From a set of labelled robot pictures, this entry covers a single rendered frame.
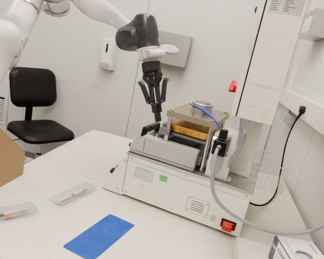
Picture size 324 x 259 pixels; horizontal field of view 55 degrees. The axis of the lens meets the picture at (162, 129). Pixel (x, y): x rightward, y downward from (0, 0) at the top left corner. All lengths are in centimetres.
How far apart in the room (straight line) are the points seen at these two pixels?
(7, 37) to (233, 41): 181
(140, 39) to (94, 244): 75
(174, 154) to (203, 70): 162
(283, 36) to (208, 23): 169
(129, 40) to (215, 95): 151
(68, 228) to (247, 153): 64
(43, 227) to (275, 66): 83
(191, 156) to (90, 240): 42
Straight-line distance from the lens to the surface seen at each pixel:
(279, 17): 101
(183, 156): 108
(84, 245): 95
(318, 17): 190
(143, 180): 116
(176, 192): 112
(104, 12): 141
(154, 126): 128
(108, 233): 101
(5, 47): 127
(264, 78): 100
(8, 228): 101
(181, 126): 113
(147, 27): 124
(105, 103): 286
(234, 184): 108
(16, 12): 140
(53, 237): 97
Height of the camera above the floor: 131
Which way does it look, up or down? 14 degrees down
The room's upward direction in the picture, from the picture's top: 12 degrees clockwise
